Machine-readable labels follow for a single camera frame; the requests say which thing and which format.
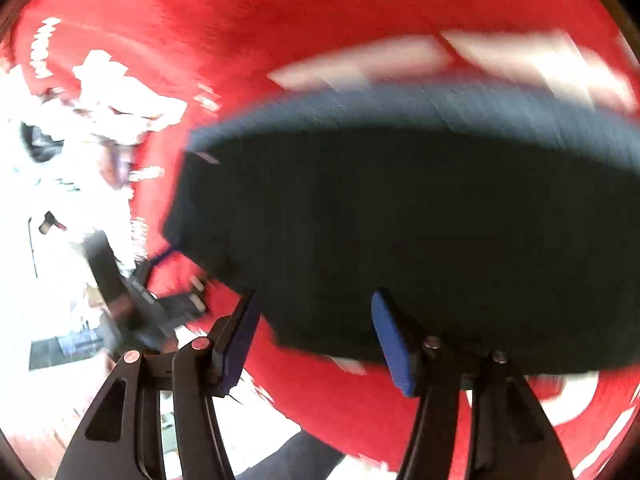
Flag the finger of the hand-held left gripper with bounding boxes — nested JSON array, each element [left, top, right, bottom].
[[155, 275, 210, 328], [132, 246, 180, 286]]

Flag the red printed blanket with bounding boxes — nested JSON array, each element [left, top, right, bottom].
[[0, 0, 640, 478]]

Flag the black pants with grey waistband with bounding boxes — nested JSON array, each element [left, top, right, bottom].
[[162, 85, 640, 376]]

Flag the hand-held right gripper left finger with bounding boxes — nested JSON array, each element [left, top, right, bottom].
[[54, 290, 261, 480]]

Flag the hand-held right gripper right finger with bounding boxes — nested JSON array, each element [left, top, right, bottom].
[[371, 287, 576, 480]]

